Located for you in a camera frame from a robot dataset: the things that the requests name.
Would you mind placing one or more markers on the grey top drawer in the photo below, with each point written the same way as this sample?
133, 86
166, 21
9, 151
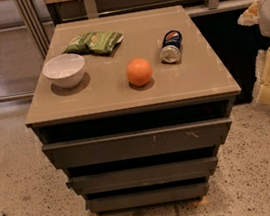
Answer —
137, 145

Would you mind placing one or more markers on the grey drawer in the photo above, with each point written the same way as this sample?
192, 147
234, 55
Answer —
146, 176
147, 198
137, 145

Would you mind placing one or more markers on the grey drawer cabinet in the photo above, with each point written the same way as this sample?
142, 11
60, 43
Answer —
145, 125

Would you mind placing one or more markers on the grey bottom drawer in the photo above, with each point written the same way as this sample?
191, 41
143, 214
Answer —
147, 198

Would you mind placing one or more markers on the grey middle drawer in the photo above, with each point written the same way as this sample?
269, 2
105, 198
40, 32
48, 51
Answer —
146, 176

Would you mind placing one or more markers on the blue pepsi can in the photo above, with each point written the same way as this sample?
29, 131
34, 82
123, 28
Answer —
171, 47

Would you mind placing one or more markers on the orange fruit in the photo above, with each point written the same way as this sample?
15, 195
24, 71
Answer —
139, 71

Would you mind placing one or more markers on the green chip bag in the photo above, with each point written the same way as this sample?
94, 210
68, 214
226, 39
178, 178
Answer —
95, 42

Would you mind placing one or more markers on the white bowl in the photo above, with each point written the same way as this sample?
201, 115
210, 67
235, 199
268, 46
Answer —
65, 71

